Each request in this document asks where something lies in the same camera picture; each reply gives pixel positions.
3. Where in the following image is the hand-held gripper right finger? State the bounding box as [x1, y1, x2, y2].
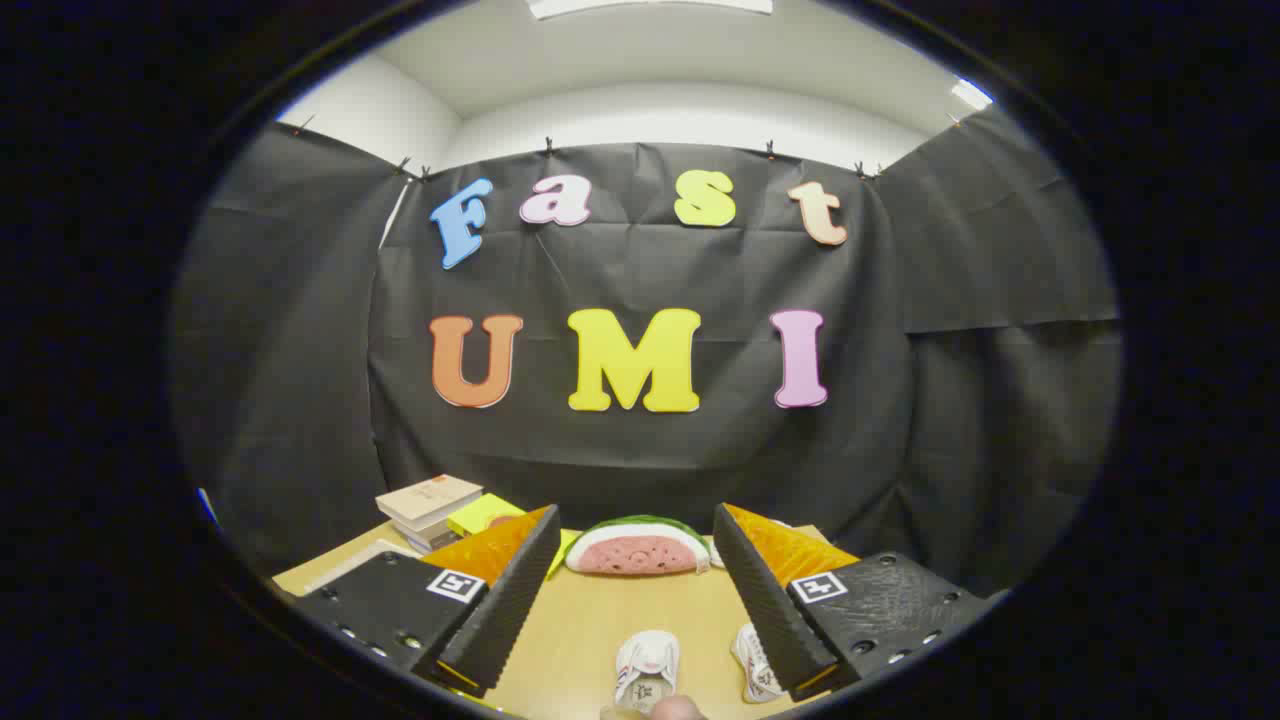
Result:
[712, 502, 993, 703]

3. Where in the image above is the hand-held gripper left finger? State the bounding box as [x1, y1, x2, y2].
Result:
[293, 504, 562, 699]

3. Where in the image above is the white shoe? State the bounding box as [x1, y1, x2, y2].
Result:
[613, 629, 682, 714]
[731, 622, 788, 705]

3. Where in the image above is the cream storage box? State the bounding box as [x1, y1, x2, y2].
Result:
[300, 538, 426, 596]

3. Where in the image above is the yellow box red label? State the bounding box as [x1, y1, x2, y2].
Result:
[446, 493, 582, 579]

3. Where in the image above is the tan book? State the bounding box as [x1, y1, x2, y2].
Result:
[398, 518, 471, 549]

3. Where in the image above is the watermelon slice plush toy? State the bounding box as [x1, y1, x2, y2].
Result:
[565, 515, 712, 577]

